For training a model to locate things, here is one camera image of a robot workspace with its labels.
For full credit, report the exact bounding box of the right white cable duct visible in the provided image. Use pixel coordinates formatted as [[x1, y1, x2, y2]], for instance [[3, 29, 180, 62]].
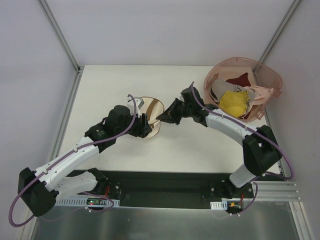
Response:
[[210, 200, 228, 211]]

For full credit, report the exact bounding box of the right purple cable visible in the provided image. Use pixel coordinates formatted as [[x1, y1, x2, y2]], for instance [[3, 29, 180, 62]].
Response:
[[189, 81, 294, 218]]

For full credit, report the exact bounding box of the pink translucent plastic basket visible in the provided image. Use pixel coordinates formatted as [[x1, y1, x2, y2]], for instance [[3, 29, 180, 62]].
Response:
[[203, 57, 283, 123]]

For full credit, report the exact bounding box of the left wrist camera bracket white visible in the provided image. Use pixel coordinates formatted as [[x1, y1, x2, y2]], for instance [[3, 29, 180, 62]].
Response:
[[126, 96, 145, 115]]

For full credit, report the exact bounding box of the grey beige bra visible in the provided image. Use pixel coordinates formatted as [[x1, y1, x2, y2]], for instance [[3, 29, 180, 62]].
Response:
[[210, 79, 241, 104]]

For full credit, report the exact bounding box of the yellow bra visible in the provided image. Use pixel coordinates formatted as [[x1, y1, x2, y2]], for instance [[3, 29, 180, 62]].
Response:
[[218, 91, 250, 118]]

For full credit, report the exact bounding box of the light pink garment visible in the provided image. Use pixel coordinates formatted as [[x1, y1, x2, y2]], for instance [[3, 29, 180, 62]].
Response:
[[244, 85, 274, 112]]

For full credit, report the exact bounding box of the aluminium frame post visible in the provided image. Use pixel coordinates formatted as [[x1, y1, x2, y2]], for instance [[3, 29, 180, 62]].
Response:
[[37, 0, 82, 73], [258, 0, 303, 64]]

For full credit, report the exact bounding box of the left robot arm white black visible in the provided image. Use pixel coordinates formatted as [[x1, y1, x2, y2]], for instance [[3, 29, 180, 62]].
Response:
[[17, 105, 154, 217]]

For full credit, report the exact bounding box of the left white cable duct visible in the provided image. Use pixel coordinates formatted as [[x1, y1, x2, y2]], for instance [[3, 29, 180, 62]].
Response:
[[55, 196, 120, 208]]

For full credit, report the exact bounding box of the white cable duct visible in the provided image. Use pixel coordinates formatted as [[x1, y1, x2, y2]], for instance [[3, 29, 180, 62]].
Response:
[[210, 200, 228, 211], [55, 196, 120, 208]]

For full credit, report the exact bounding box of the left aluminium frame post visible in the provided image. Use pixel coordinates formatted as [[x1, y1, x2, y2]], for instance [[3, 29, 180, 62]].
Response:
[[37, 0, 82, 73]]

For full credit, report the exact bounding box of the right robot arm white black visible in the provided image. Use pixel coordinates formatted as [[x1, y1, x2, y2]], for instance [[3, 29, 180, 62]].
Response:
[[157, 87, 283, 199]]

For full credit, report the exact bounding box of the beige round mesh laundry bag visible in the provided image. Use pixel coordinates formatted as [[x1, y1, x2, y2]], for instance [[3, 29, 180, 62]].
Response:
[[139, 96, 165, 139]]

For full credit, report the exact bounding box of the dark red garment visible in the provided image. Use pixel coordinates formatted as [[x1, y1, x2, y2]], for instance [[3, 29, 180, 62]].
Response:
[[226, 72, 251, 88]]

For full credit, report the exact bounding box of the right aluminium frame post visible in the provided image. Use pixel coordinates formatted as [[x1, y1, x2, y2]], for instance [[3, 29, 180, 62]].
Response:
[[258, 0, 303, 64]]

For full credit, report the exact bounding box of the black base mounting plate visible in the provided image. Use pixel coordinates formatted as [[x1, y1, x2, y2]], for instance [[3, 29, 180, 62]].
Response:
[[74, 170, 260, 208]]

